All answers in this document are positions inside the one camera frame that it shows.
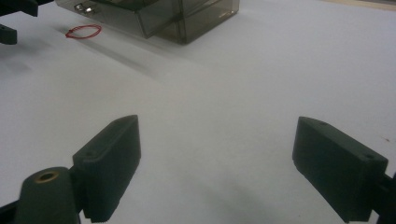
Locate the silver metal clip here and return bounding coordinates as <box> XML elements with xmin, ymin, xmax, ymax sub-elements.
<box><xmin>74</xmin><ymin>2</ymin><xmax>95</xmax><ymax>15</ymax></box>

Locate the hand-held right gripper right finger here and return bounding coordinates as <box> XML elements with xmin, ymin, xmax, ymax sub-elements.
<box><xmin>291</xmin><ymin>116</ymin><xmax>389</xmax><ymax>224</ymax></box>

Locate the smoky transparent plastic drawer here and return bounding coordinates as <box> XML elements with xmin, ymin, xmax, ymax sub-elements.
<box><xmin>54</xmin><ymin>0</ymin><xmax>182</xmax><ymax>39</ymax></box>

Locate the red rubber band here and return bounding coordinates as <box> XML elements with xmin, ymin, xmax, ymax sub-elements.
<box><xmin>64</xmin><ymin>24</ymin><xmax>103</xmax><ymax>40</ymax></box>

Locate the smoky transparent drawer cabinet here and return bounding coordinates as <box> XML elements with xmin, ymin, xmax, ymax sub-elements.
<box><xmin>92</xmin><ymin>0</ymin><xmax>241</xmax><ymax>46</ymax></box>

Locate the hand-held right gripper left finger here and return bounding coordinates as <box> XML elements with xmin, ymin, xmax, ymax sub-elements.
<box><xmin>72</xmin><ymin>114</ymin><xmax>142</xmax><ymax>224</ymax></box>

